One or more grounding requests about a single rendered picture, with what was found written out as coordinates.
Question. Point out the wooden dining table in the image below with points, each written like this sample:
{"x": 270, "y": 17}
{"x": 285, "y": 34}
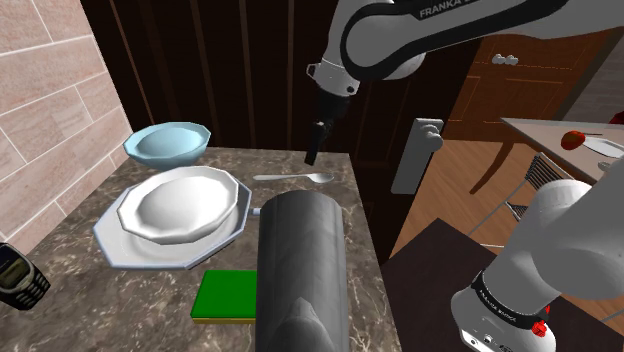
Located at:
{"x": 546, "y": 141}

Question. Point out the dark robot stand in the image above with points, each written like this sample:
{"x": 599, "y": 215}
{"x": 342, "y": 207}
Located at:
{"x": 429, "y": 292}

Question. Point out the white deep bowl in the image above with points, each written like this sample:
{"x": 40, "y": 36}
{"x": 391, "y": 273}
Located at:
{"x": 180, "y": 204}

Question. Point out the green sponge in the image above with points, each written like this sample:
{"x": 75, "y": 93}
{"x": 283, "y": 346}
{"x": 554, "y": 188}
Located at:
{"x": 226, "y": 295}

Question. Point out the light blue bowl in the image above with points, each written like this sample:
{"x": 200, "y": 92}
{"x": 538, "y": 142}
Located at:
{"x": 166, "y": 144}

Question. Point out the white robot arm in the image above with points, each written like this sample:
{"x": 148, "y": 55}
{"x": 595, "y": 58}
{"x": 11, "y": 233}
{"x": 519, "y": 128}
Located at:
{"x": 560, "y": 253}

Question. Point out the white octagonal plate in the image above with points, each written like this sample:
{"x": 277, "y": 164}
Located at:
{"x": 122, "y": 244}

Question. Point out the brown wooden door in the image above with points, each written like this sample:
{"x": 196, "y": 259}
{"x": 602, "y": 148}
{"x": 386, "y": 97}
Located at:
{"x": 516, "y": 102}

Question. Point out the silver spoon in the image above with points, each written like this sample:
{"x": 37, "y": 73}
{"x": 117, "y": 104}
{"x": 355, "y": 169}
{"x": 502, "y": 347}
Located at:
{"x": 319, "y": 177}

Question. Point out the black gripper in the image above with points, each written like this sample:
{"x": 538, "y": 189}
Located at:
{"x": 330, "y": 108}

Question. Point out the tall grey cylinder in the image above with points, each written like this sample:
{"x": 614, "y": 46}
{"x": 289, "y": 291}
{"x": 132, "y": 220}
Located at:
{"x": 302, "y": 263}

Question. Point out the black mobile phone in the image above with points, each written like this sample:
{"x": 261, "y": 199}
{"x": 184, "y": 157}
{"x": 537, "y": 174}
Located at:
{"x": 19, "y": 280}

